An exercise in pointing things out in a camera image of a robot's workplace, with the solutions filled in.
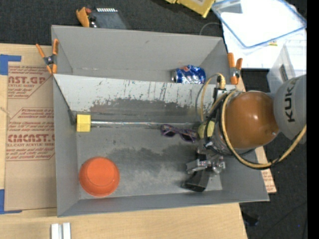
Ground yellow block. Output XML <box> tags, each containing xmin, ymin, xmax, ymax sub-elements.
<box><xmin>76</xmin><ymin>114</ymin><xmax>92</xmax><ymax>132</ymax></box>

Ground purple sunglasses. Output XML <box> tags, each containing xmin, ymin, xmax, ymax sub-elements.
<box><xmin>160</xmin><ymin>124</ymin><xmax>198</xmax><ymax>143</ymax></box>

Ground black cylinder on white bracket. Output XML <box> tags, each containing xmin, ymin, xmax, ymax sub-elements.
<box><xmin>212</xmin><ymin>74</ymin><xmax>228</xmax><ymax>103</ymax></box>

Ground grey metal bin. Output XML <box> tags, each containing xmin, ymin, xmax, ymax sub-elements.
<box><xmin>51</xmin><ymin>25</ymin><xmax>270</xmax><ymax>218</ymax></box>

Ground brown cardboard board red print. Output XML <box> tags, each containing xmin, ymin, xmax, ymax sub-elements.
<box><xmin>0</xmin><ymin>43</ymin><xmax>278</xmax><ymax>215</ymax></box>

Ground orange bowl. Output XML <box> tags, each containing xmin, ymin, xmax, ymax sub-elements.
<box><xmin>78</xmin><ymin>156</ymin><xmax>121</xmax><ymax>197</ymax></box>

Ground black box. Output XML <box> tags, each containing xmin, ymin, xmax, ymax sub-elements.
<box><xmin>181</xmin><ymin>170</ymin><xmax>210</xmax><ymax>193</ymax></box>

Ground blue drink can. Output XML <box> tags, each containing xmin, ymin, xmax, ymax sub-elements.
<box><xmin>170</xmin><ymin>64</ymin><xmax>207</xmax><ymax>85</ymax></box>

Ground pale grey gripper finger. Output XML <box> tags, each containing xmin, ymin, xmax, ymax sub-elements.
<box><xmin>185</xmin><ymin>158</ymin><xmax>207</xmax><ymax>167</ymax></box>
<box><xmin>186</xmin><ymin>165</ymin><xmax>209</xmax><ymax>175</ymax></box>

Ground yellow-green ball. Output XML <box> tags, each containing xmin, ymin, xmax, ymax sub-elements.
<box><xmin>197</xmin><ymin>120</ymin><xmax>215</xmax><ymax>139</ymax></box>

